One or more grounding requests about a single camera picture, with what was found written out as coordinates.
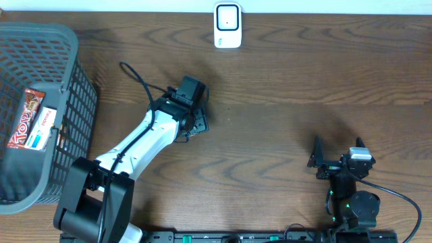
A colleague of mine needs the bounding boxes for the white Panadol box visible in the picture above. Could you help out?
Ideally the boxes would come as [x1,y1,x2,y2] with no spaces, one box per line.
[24,107,57,151]

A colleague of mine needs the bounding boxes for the red Top chocolate bar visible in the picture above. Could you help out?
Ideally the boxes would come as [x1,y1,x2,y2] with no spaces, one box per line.
[7,88,45,149]

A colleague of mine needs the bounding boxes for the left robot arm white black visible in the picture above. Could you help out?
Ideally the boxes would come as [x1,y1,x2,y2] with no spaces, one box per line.
[53,76,209,242]

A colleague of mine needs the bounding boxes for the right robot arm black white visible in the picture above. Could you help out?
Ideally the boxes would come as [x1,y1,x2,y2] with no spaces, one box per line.
[307,137,381,230]

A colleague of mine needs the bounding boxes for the white barcode scanner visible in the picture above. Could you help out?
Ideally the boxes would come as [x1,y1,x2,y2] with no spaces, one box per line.
[213,2,242,49]

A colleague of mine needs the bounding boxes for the grey plastic basket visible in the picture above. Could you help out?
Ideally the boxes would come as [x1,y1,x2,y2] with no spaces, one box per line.
[1,22,97,215]

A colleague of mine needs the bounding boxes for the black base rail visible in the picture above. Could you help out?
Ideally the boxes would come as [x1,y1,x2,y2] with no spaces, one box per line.
[59,230,399,243]

